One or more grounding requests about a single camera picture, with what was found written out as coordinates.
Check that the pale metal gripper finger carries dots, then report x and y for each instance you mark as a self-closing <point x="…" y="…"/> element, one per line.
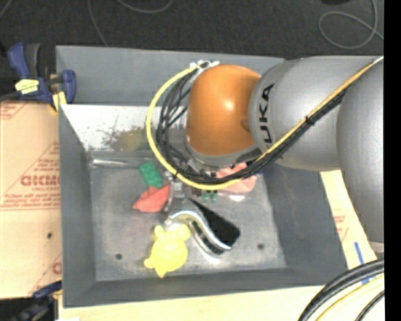
<point x="178" y="188"/>
<point x="169" y="200"/>

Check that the dark green flat block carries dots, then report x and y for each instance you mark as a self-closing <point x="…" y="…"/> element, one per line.
<point x="150" y="174"/>

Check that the pink crumpled packet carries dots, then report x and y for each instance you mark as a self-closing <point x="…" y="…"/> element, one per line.
<point x="242" y="184"/>

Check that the yellow toy animal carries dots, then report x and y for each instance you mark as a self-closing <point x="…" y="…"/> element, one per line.
<point x="168" y="249"/>

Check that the grey metal bin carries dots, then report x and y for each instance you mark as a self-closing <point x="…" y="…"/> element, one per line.
<point x="120" y="79"/>

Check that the brown cardboard board, red print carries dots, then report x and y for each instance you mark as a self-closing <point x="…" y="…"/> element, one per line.
<point x="26" y="246"/>

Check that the black and chrome curved tool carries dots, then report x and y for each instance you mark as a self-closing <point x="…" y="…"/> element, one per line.
<point x="222" y="229"/>

